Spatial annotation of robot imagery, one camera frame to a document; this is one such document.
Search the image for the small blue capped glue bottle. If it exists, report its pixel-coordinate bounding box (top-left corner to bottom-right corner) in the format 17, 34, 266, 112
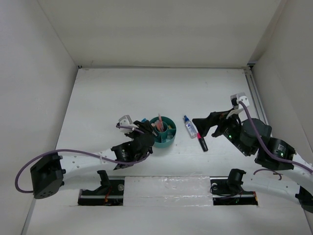
183, 116, 197, 138

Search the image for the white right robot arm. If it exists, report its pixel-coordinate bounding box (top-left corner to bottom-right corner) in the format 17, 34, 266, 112
192, 111, 313, 212

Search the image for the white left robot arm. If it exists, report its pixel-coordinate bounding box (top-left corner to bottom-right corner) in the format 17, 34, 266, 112
30, 121, 155, 199

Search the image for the teal round desk organizer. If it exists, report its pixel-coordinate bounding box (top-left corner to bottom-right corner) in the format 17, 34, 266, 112
153, 116, 177, 148

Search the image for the pink wooden pencil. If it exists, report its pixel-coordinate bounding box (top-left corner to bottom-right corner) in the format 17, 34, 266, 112
156, 114, 164, 132

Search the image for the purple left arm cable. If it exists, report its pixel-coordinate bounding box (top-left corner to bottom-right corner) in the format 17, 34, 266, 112
15, 123, 145, 194

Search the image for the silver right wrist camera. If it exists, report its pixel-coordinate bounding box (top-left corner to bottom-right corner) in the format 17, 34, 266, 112
230, 93, 250, 109

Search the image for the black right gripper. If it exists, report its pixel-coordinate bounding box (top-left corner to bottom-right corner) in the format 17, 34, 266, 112
192, 107, 251, 156

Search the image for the pink black highlighter marker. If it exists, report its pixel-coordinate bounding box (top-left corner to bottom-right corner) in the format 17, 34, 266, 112
197, 133, 208, 152

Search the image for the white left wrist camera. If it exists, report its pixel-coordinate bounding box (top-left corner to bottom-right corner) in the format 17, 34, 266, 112
117, 115, 133, 134

